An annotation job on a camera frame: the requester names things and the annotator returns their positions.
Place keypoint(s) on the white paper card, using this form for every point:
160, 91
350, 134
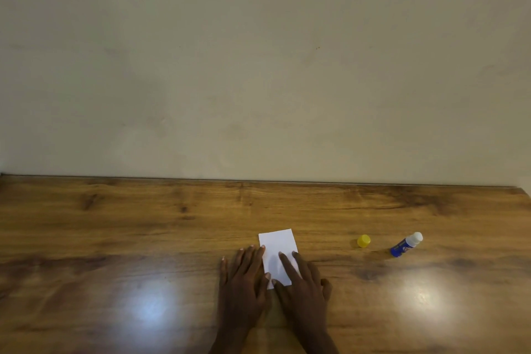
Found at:
278, 248

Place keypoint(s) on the person's right hand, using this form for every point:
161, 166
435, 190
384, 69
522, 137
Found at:
305, 300

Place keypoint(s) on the person's left hand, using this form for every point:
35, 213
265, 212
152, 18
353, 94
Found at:
242, 295

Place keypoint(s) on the yellow glue stick cap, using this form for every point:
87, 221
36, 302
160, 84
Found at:
364, 241

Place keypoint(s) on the blue glue stick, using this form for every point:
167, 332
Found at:
404, 245

